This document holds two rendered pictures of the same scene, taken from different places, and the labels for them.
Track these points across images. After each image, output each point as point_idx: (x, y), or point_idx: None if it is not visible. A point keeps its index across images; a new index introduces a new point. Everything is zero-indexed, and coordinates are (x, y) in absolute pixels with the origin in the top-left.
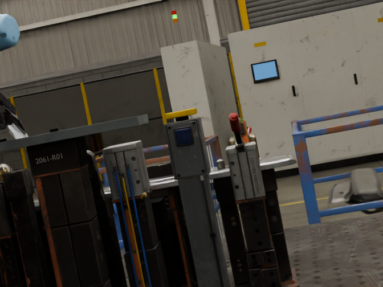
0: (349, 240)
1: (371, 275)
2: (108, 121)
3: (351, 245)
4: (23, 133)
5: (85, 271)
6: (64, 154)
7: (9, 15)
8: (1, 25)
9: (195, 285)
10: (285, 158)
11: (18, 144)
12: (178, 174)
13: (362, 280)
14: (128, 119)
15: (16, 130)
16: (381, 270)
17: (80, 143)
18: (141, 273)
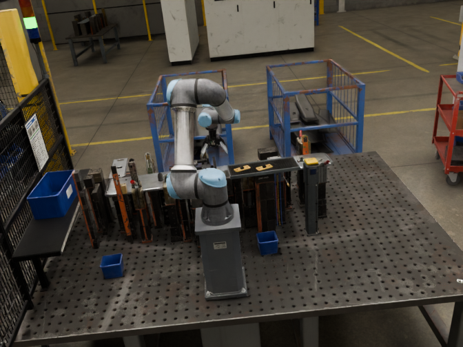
0: (331, 174)
1: (352, 202)
2: (289, 168)
3: (335, 179)
4: (224, 145)
5: (270, 214)
6: (269, 176)
7: (238, 110)
8: (238, 117)
9: (287, 204)
10: (328, 159)
11: (255, 175)
12: (309, 184)
13: (350, 205)
14: (297, 167)
15: (222, 144)
16: (355, 200)
17: None
18: (278, 207)
